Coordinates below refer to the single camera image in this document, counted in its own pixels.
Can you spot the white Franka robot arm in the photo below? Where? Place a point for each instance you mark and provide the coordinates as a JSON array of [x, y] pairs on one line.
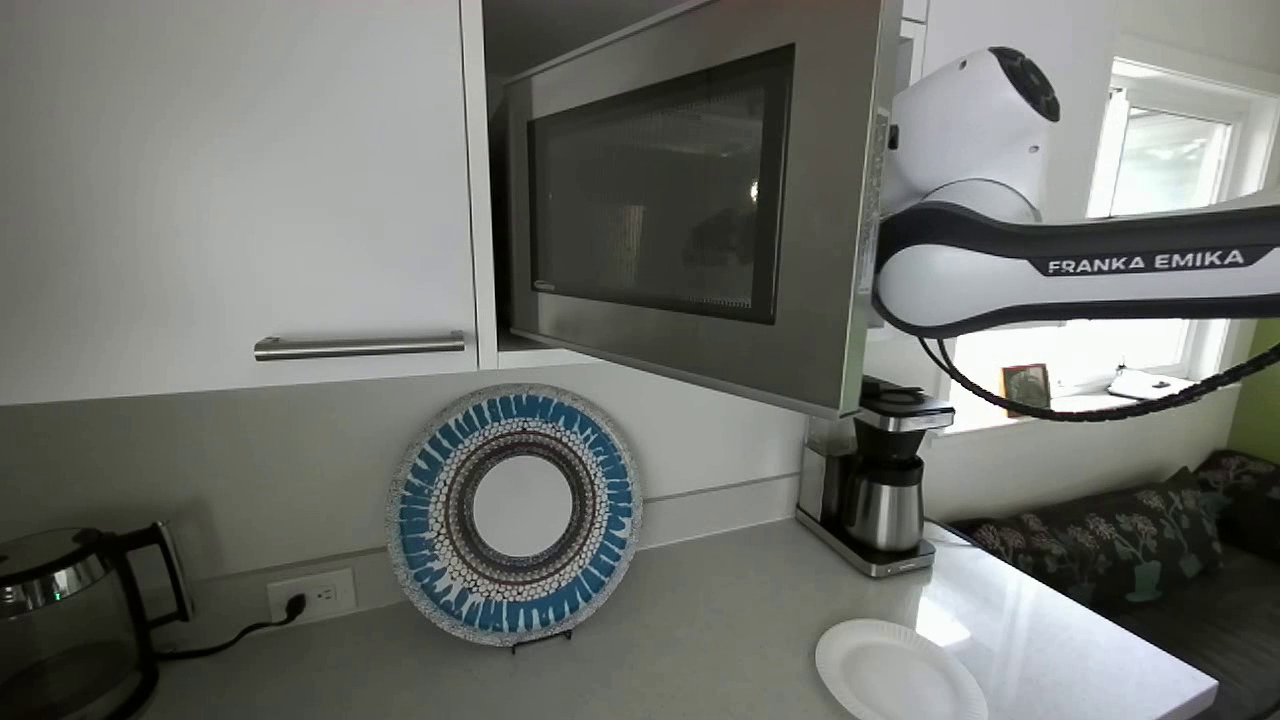
[[963, 242]]

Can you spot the stainless steel microwave oven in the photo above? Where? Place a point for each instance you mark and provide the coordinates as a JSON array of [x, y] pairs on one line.
[[697, 192]]

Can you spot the blue patterned decorative plate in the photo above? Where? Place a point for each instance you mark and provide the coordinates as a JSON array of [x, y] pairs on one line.
[[513, 516]]

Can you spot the black steel coffee maker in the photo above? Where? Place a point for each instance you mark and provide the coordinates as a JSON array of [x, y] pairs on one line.
[[865, 496]]

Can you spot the white round plate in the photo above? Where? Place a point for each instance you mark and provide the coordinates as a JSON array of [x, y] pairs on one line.
[[880, 669]]

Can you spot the white upper cabinet left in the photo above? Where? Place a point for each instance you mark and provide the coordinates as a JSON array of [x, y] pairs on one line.
[[239, 192]]

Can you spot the dark floral sofa cushion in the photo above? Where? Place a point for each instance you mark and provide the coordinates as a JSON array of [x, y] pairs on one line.
[[1139, 544]]

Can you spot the white wall power outlet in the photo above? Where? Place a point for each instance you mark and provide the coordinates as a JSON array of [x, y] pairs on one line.
[[325, 595]]

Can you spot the bright window with frame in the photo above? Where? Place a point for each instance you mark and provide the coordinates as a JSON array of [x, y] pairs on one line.
[[1167, 141]]

